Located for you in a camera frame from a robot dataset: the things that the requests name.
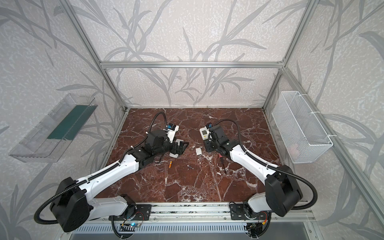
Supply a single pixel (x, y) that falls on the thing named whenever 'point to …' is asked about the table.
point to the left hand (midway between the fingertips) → (184, 136)
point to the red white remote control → (173, 155)
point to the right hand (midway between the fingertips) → (208, 137)
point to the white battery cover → (198, 151)
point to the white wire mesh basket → (305, 137)
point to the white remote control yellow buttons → (204, 133)
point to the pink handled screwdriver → (221, 156)
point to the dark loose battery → (190, 166)
